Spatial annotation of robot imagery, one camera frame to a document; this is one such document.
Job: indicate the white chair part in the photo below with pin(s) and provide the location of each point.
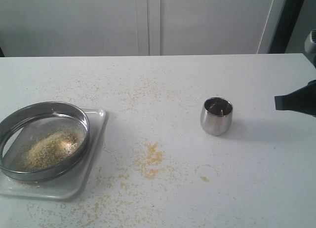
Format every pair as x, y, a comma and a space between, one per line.
310, 42

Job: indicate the stainless steel cup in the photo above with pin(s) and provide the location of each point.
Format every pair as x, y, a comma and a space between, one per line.
216, 116

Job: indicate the round steel mesh sieve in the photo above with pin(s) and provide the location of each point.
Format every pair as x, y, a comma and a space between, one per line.
43, 141

